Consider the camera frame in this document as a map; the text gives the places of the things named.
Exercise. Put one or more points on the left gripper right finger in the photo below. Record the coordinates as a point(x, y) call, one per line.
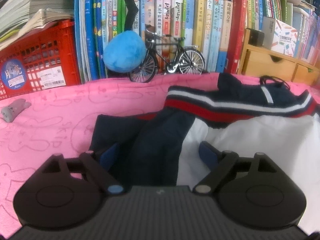
point(220, 165)

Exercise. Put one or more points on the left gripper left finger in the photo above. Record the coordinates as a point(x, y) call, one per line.
point(100, 176)

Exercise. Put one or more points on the white navy track jacket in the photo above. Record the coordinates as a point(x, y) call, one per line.
point(162, 149)

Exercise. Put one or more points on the small grey plush toy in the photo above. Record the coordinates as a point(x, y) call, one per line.
point(10, 112)

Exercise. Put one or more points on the wooden desk organizer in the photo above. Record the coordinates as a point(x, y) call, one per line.
point(258, 61)

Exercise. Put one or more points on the large blue plush toy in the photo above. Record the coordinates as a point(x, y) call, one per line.
point(125, 52)

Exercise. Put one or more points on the red plastic crate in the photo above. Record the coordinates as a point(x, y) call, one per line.
point(44, 59)

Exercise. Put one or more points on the miniature black bicycle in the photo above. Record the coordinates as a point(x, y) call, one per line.
point(186, 59)

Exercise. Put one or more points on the black power adapter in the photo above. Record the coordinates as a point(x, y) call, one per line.
point(256, 38)

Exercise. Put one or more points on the white stationery box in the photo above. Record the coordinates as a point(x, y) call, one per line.
point(279, 36)

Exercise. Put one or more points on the left row of books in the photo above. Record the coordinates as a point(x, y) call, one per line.
point(215, 26)

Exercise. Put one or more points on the row of books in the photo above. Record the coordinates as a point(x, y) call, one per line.
point(215, 26)
point(258, 9)
point(306, 22)

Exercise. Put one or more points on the right row of books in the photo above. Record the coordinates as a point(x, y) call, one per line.
point(306, 22)

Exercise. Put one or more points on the middle row of books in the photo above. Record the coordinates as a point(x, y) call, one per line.
point(258, 9)

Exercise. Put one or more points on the stack of papers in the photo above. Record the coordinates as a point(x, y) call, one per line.
point(18, 17)

